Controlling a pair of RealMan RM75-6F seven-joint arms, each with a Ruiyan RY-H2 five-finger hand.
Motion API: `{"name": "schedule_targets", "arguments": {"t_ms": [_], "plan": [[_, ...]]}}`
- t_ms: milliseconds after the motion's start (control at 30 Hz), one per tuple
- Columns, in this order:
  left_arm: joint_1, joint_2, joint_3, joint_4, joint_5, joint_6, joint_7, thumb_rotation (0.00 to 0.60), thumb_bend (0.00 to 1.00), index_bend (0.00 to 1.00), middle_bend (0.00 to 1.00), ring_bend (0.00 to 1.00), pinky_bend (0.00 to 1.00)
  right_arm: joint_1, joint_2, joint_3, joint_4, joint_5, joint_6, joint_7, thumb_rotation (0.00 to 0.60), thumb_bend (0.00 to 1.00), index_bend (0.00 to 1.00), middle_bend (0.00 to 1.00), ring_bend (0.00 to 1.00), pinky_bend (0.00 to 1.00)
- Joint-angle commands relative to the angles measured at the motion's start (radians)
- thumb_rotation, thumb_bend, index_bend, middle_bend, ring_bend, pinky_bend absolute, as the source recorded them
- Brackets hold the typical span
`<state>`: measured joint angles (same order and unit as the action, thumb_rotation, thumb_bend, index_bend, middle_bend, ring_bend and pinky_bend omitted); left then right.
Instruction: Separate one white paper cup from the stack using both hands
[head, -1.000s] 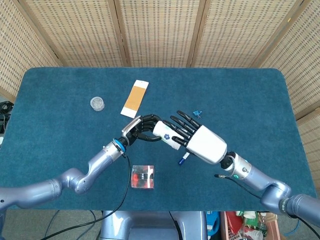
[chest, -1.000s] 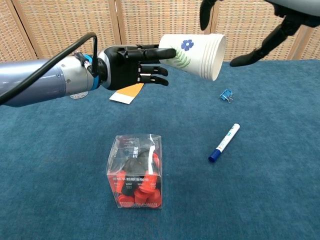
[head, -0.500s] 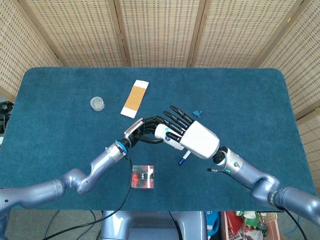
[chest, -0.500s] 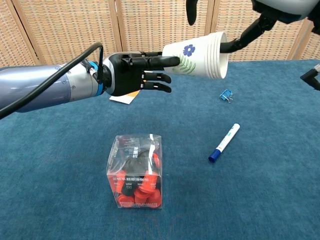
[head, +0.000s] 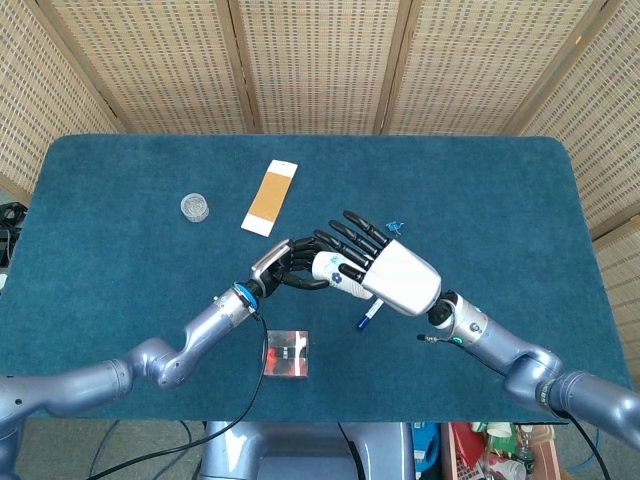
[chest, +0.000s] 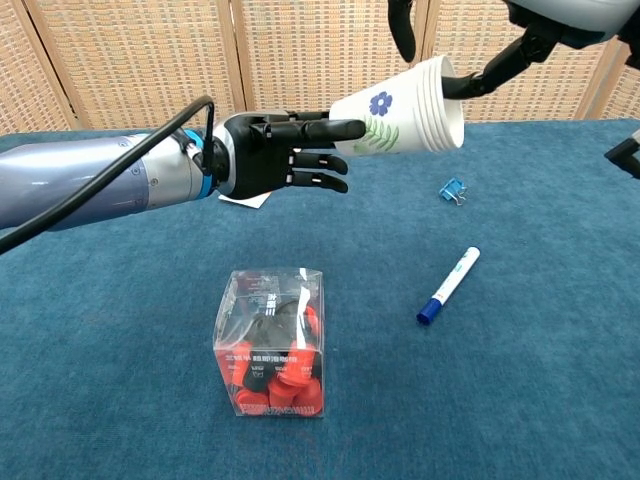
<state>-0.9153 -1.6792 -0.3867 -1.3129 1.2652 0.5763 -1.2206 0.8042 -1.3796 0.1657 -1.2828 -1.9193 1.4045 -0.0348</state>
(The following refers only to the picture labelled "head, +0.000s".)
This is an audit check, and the right robot hand, white back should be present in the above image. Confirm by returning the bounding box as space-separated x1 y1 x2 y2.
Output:
313 209 444 318

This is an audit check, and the silver robot torso base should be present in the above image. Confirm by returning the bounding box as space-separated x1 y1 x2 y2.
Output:
198 421 417 480

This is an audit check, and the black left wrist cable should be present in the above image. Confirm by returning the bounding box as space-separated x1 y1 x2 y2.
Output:
87 308 269 480

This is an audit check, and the blue cable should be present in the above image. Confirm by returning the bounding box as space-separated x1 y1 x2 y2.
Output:
573 435 604 472

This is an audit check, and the left robot hand, silver back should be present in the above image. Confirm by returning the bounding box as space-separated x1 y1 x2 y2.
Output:
248 237 332 298

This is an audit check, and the red plastic crate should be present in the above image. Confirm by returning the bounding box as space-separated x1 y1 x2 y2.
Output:
439 422 562 480

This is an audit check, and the clear round lidded container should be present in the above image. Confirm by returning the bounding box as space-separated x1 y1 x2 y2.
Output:
179 193 211 224

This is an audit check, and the teal table cloth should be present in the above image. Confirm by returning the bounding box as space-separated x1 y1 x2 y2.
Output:
0 133 634 425

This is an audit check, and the orange and white paper card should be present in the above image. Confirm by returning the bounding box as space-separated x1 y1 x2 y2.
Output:
240 159 300 237

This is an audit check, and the woven rattan screen panel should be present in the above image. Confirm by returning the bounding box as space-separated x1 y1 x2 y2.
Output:
382 0 615 136
227 0 414 136
517 0 640 239
0 0 122 204
37 0 262 135
591 224 640 401

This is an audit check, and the white marker with blue cap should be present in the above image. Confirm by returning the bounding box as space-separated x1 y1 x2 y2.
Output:
356 298 385 331

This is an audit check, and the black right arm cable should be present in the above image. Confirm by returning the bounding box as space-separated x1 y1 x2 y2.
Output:
562 409 614 480

